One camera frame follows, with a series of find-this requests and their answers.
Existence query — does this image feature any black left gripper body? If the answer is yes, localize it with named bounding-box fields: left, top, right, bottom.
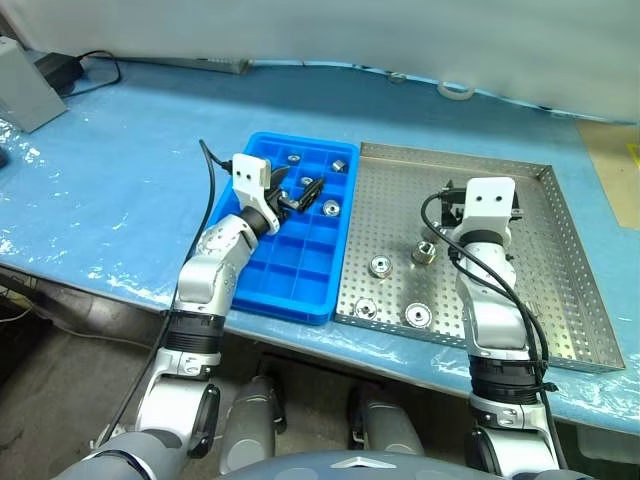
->
left=267, top=185, right=303, bottom=221

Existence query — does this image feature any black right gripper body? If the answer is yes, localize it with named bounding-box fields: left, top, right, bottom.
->
left=438, top=179, right=469, bottom=227

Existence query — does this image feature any blue compartment tray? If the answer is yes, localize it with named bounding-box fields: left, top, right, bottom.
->
left=198, top=131, right=361, bottom=327

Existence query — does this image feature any grey rectangular box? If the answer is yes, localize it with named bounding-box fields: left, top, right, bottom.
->
left=0, top=35, right=69, bottom=134

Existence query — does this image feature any perforated metal tray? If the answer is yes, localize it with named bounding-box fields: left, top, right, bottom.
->
left=333, top=141, right=627, bottom=374

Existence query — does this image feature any grey power strip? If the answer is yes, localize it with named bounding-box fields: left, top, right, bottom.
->
left=107, top=54, right=252, bottom=76

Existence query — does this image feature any brown cardboard sheet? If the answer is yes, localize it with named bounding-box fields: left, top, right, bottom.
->
left=575, top=118, right=640, bottom=230

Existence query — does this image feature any grey left robot leg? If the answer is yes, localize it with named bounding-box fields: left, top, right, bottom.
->
left=218, top=374, right=288, bottom=476

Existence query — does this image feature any grey robot leg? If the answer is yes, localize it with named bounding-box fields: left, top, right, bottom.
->
left=218, top=374, right=288, bottom=476
left=348, top=384, right=427, bottom=457

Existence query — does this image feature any grey right robot leg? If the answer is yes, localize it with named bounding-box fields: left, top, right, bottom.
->
left=348, top=384, right=427, bottom=457

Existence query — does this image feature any black power adapter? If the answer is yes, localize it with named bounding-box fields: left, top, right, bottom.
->
left=38, top=51, right=85, bottom=95

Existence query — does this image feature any grey robot torso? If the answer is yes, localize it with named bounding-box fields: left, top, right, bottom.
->
left=219, top=448, right=506, bottom=480

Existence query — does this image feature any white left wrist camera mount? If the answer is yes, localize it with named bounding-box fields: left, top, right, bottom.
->
left=230, top=153, right=282, bottom=236

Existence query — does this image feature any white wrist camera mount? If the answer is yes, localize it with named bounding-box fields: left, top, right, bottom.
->
left=458, top=176, right=517, bottom=241
left=230, top=153, right=282, bottom=236

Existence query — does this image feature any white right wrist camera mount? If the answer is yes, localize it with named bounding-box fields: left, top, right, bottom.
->
left=458, top=176, right=517, bottom=241

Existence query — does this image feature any white tape ring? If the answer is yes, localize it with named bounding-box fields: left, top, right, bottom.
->
left=436, top=81, right=475, bottom=102

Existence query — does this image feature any black adapter cable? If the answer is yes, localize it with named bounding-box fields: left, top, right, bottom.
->
left=64, top=48, right=124, bottom=100

